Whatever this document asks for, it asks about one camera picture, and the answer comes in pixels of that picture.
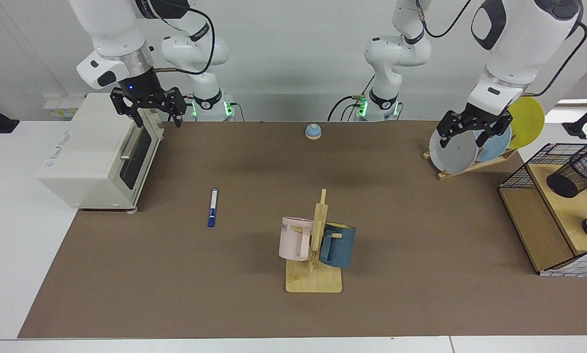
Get blue and white marker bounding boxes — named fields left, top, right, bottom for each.
left=207, top=188, right=219, bottom=227

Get black mesh pen holder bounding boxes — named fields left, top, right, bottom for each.
left=546, top=152, right=587, bottom=199

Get light blue plate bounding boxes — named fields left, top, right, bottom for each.
left=472, top=123, right=512, bottom=162

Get grey plate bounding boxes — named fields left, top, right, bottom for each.
left=429, top=128, right=479, bottom=174

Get wooden plate rack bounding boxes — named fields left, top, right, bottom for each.
left=423, top=147, right=518, bottom=180

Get yellow plate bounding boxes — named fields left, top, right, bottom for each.
left=507, top=97, right=545, bottom=150

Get pale toaster oven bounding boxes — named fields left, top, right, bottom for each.
left=37, top=93, right=165, bottom=212

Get brown table cloth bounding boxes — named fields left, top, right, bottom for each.
left=18, top=121, right=587, bottom=339

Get dark blue cup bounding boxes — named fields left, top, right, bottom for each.
left=319, top=222, right=357, bottom=269

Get pink cup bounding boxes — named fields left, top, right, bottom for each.
left=279, top=216, right=314, bottom=262

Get wooden cup stand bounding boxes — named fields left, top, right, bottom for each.
left=286, top=189, right=343, bottom=294

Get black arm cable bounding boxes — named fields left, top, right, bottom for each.
left=415, top=0, right=587, bottom=97
left=153, top=5, right=216, bottom=76

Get wire basket with wooden floor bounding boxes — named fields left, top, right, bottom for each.
left=498, top=143, right=587, bottom=277

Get black base cable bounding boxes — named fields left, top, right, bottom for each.
left=328, top=76, right=375, bottom=122

